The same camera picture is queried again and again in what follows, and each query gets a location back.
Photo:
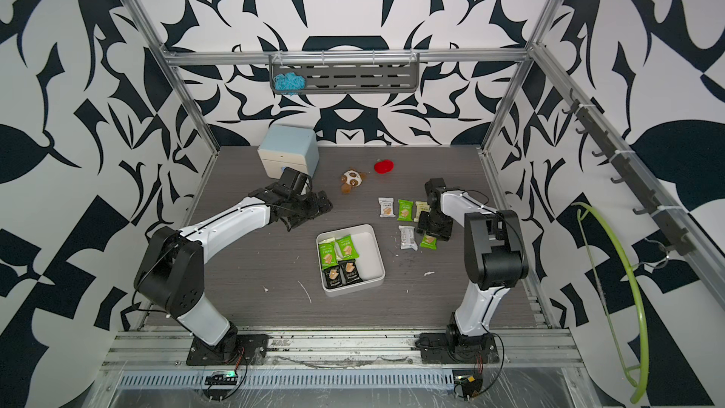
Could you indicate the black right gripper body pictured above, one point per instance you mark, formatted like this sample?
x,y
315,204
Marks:
x,y
431,225

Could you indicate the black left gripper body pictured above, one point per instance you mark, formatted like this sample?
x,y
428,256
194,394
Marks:
x,y
307,209

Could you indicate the pale cookie packet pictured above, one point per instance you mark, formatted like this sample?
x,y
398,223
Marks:
x,y
420,207

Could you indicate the small green cookie packet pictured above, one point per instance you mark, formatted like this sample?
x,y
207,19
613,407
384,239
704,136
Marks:
x,y
428,242

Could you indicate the white cookie packet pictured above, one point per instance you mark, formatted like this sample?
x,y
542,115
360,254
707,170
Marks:
x,y
407,238
386,207

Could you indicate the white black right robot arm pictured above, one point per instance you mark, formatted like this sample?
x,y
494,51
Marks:
x,y
494,254

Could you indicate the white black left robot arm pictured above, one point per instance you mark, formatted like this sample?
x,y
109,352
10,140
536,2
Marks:
x,y
172,272

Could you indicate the white storage box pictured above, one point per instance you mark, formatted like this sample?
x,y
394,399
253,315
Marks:
x,y
370,263

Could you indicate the light blue drawer cabinet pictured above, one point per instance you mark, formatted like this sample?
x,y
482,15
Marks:
x,y
289,147

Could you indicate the brown white plush toy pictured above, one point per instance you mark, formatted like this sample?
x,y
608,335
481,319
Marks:
x,y
351,179

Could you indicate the red plush heart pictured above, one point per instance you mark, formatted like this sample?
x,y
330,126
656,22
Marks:
x,y
384,166

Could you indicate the black cookie packet left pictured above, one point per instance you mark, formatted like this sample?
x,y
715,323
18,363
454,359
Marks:
x,y
332,277

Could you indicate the black cookie packet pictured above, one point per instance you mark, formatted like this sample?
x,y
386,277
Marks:
x,y
332,277
350,272

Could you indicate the black cookie packet middle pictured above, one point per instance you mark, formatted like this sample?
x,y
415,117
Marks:
x,y
350,272

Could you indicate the blue crochet item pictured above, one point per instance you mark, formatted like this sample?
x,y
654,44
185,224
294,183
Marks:
x,y
289,83

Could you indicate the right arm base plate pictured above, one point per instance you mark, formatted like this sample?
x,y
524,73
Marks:
x,y
439,348

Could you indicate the grey wall rack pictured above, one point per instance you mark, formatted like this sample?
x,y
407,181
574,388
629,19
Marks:
x,y
350,72

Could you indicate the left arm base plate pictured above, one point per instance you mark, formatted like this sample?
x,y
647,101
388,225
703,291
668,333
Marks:
x,y
228,351

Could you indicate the black hook rail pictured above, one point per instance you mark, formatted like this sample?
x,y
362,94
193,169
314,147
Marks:
x,y
653,199

